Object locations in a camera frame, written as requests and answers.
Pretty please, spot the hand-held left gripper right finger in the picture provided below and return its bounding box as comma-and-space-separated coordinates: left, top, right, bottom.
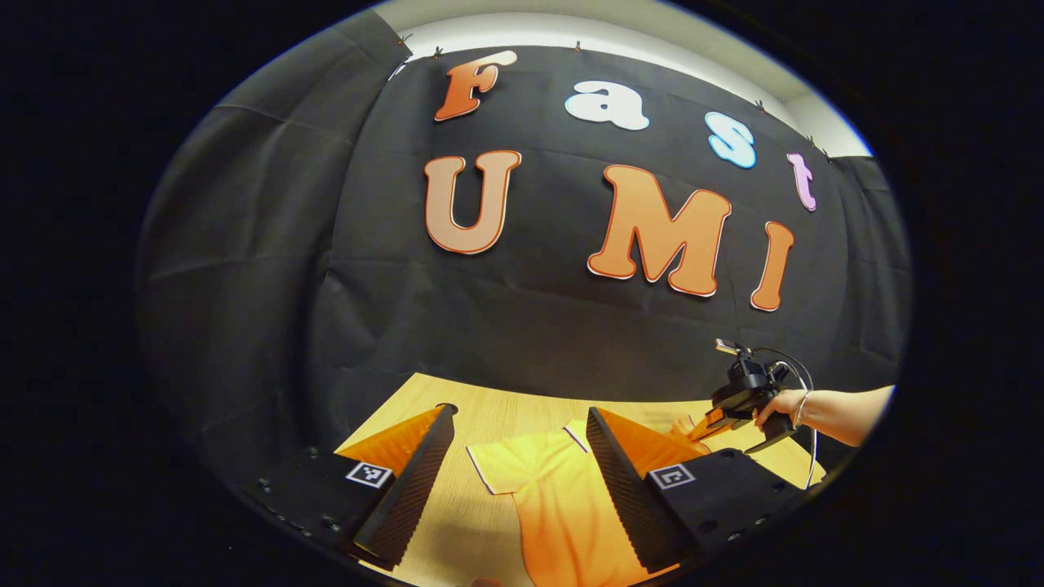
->
586, 406, 816, 576

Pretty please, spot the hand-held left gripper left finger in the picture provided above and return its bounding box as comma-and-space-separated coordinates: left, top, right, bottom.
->
245, 404, 458, 572

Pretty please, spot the orange T-shirt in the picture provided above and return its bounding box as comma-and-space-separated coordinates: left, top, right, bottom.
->
467, 412, 710, 587

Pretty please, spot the white cable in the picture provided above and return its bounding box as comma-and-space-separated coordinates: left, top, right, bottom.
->
750, 346, 818, 490

